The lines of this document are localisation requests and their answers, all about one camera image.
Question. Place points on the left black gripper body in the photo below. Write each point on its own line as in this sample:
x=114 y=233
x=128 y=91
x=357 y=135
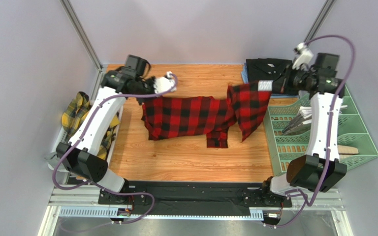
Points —
x=145 y=91

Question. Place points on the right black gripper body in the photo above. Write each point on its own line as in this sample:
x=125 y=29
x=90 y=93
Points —
x=277 y=85

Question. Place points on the red black plaid shirt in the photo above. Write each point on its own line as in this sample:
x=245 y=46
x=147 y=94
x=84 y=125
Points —
x=245 y=105

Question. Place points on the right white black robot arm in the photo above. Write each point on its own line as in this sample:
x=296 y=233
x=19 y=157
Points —
x=319 y=169

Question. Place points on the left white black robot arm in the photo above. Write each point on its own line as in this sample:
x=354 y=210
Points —
x=79 y=154

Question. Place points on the white paper stack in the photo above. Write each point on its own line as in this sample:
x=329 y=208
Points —
x=300 y=123

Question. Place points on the folded black shirt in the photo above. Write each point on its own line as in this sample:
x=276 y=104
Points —
x=265 y=69

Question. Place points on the yellow plaid shirt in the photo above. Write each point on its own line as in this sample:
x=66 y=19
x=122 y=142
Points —
x=74 y=116

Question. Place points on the green file organizer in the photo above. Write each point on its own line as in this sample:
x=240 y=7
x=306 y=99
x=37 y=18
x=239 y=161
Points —
x=352 y=132

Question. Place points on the wooden block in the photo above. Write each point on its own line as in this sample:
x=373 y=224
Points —
x=347 y=150

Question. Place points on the white plastic basket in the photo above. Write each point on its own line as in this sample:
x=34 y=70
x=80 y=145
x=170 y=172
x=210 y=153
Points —
x=90 y=134

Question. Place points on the grey shirt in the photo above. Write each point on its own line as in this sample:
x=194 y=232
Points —
x=52 y=160

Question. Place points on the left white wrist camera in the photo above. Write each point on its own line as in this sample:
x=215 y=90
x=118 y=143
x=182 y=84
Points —
x=165 y=84

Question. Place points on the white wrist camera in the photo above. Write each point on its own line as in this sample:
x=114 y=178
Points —
x=303 y=56
x=165 y=84

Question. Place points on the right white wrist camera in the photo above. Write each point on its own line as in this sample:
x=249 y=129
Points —
x=303 y=56

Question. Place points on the right aluminium corner post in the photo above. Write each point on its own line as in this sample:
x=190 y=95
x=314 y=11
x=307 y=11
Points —
x=325 y=10

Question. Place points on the aluminium corner post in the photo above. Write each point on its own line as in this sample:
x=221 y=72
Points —
x=325 y=10
x=74 y=19

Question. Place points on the left aluminium corner post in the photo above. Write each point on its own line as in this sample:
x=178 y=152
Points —
x=74 y=19

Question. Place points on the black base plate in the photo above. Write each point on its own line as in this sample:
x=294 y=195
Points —
x=194 y=198

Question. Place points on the aluminium rail frame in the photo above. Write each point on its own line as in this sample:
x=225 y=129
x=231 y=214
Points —
x=81 y=202

